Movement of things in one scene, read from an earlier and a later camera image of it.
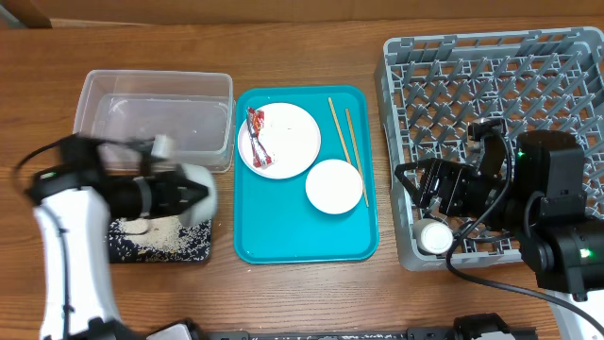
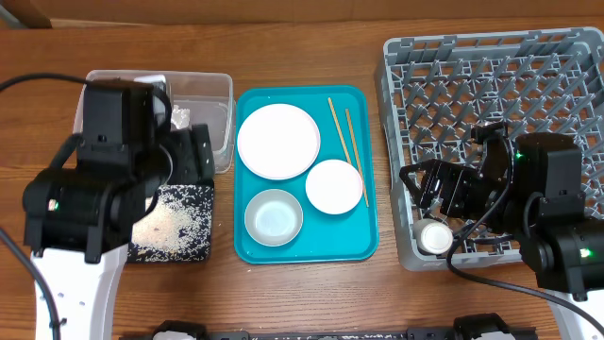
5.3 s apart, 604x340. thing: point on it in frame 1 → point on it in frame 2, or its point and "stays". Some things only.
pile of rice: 159,239 stays
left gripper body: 162,199 → 192,156
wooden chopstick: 357,158 stays
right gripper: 438,173 stays
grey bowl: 203,211 → 273,217
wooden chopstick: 342,139 stays
